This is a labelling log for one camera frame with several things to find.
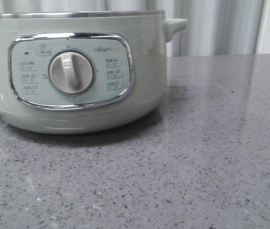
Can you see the pale green electric pot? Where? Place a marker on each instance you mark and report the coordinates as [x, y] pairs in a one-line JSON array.
[[127, 49]]

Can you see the grey round control knob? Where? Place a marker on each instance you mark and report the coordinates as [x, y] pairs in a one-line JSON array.
[[71, 72]]

